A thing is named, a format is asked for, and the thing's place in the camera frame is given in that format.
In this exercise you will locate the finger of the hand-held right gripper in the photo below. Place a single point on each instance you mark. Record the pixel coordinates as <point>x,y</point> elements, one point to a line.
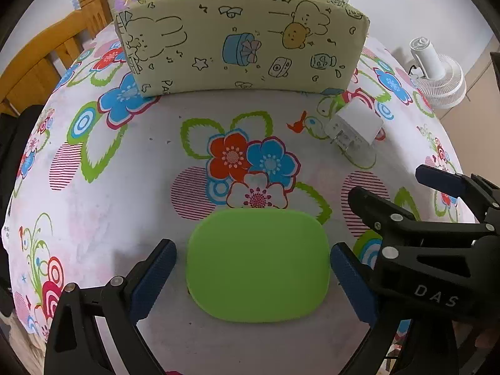
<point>441,179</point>
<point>375,211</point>

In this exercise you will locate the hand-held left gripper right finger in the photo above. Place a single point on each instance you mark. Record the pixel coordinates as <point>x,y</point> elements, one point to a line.
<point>351,281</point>

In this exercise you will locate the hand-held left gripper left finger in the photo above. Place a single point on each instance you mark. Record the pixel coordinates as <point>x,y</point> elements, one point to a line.
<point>154,277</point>

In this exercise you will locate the cartoon print fabric storage box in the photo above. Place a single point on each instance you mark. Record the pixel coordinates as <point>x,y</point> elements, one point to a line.
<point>250,39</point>

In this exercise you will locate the person's right hand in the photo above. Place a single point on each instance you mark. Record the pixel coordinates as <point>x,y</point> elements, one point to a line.
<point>488,339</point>

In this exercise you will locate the white charger plug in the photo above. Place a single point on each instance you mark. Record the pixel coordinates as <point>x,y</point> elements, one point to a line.
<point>357,123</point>

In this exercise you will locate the white standing fan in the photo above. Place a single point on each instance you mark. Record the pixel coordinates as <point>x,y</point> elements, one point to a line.
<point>445,82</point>

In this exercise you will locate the wooden chair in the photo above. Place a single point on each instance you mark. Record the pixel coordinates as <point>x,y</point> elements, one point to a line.
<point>35,66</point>

